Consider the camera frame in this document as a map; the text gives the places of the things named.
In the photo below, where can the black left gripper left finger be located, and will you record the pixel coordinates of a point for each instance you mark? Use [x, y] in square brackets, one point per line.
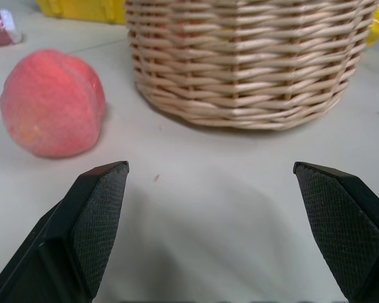
[82, 227]

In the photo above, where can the pink peach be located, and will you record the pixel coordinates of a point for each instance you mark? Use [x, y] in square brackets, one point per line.
[52, 104]

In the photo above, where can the woven wicker basket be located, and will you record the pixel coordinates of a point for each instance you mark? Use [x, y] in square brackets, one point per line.
[243, 60]

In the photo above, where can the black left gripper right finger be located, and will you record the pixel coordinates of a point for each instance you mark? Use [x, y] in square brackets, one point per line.
[344, 227]

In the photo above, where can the pink foil snack packet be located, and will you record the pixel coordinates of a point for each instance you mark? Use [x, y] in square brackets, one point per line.
[0, 30]

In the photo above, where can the yellow plastic container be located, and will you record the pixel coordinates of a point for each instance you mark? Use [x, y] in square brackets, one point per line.
[82, 9]

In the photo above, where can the yellow plastic bag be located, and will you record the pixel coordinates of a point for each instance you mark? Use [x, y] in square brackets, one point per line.
[375, 25]

